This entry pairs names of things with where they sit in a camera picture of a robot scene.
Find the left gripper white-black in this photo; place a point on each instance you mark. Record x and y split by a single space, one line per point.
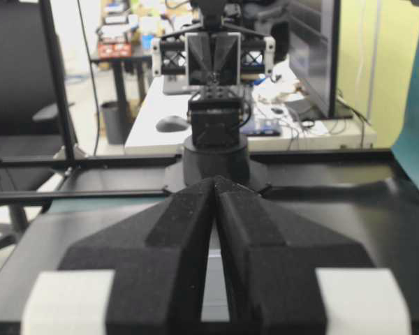
213 50

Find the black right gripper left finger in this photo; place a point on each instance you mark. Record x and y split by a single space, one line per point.
142 275

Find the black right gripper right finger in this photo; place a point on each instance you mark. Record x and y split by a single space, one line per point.
297 276

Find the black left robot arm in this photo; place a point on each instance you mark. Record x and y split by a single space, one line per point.
216 148

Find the black computer mouse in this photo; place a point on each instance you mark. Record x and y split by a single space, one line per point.
171 124

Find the white desk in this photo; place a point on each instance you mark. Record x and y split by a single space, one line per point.
278 101

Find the black side table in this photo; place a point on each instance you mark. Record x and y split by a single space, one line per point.
138 64

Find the blue device on desk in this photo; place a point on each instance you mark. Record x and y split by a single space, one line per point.
262 128

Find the black computer monitor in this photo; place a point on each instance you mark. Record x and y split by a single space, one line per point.
313 53

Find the red box on table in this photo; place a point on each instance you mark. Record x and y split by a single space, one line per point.
114 50

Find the black waste bin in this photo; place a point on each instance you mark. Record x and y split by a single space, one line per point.
116 122

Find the black office chair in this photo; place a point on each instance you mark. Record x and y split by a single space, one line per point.
29 120

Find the black aluminium frame rails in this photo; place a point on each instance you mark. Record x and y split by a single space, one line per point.
89 178

